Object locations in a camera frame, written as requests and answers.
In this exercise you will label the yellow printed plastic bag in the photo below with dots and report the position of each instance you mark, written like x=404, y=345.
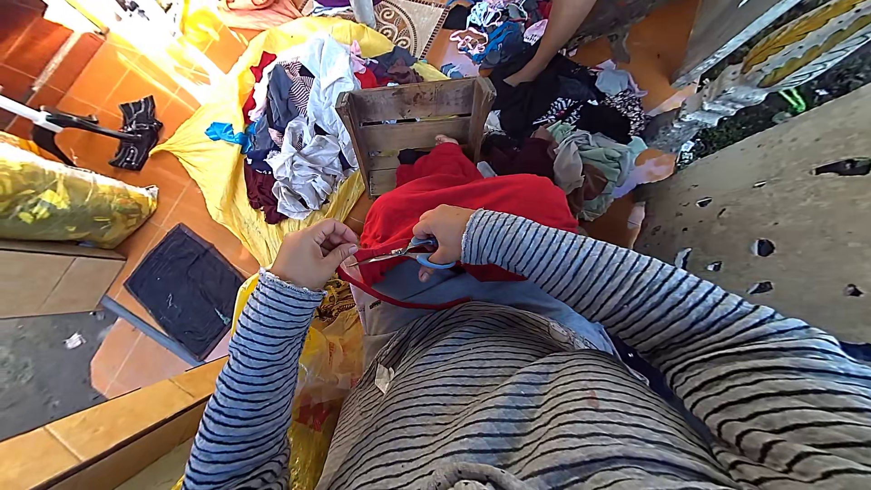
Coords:
x=323, y=381

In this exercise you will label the blue plastic scrap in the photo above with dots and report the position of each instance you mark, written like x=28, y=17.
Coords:
x=227, y=133

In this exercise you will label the pile of small colourful clothes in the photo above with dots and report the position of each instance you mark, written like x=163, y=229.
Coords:
x=500, y=37

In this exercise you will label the person's right forearm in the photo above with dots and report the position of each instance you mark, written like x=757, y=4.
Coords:
x=612, y=292

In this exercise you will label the white metal pole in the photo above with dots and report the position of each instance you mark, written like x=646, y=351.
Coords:
x=34, y=116

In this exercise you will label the person's right hand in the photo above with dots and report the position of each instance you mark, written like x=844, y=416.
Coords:
x=446, y=233

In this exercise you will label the person's left fingers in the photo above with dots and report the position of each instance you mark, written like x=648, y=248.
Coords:
x=337, y=233

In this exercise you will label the yellow and white painted pillar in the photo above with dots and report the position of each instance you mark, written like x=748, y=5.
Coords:
x=803, y=44

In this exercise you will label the person's legs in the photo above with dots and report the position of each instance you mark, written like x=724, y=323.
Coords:
x=408, y=289

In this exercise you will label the person's left forearm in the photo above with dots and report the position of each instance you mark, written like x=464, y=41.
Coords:
x=255, y=388

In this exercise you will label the person's right fingers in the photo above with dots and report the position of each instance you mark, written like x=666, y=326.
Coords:
x=429, y=231

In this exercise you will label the person's body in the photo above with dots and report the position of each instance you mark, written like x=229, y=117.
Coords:
x=503, y=408

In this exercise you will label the yellow filled plastic bag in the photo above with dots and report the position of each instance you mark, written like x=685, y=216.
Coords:
x=68, y=197

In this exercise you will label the patterned mat with swirls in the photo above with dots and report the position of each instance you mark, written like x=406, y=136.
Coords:
x=408, y=24

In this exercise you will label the black patterned cloth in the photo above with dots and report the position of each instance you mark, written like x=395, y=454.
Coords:
x=137, y=133

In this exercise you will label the black mat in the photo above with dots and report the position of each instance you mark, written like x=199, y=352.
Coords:
x=185, y=291

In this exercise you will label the person's left hand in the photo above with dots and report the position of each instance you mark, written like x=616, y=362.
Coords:
x=303, y=256

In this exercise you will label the person's left thumb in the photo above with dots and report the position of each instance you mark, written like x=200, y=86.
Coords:
x=341, y=254

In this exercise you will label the pile of black and green clothes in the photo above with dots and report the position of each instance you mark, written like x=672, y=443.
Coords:
x=592, y=136

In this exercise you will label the grey board with holes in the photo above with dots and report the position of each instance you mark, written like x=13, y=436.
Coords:
x=769, y=211

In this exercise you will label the pile of white and dark clothes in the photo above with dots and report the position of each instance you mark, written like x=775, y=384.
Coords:
x=306, y=156

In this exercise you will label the wooden slatted crate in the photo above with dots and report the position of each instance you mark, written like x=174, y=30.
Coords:
x=415, y=102

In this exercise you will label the red cloth garment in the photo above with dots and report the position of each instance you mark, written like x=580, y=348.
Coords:
x=469, y=197

